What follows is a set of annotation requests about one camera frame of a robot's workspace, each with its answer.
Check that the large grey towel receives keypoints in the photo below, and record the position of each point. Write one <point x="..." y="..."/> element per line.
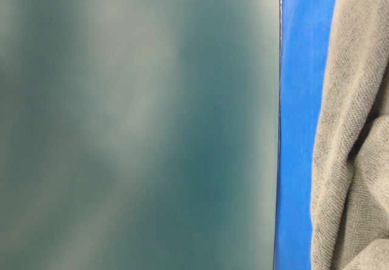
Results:
<point x="349" y="199"/>

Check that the blue table cloth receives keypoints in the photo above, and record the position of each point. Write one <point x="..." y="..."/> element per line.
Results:
<point x="304" y="36"/>

